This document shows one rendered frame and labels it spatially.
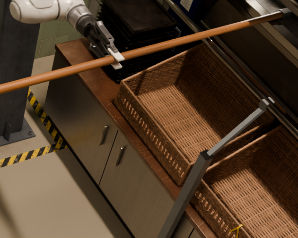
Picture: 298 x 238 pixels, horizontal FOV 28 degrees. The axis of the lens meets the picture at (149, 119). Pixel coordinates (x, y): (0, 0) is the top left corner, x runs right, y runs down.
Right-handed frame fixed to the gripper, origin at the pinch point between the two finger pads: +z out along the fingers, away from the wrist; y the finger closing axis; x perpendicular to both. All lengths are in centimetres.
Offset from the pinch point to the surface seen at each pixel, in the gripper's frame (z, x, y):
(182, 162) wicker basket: 24, -33, 49
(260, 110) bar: 39, -44, 6
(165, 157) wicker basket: 15, -34, 56
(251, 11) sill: -9, -83, 3
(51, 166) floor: -40, -19, 120
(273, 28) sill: 5, -83, 2
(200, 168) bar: 40, -23, 30
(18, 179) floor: -40, 1, 120
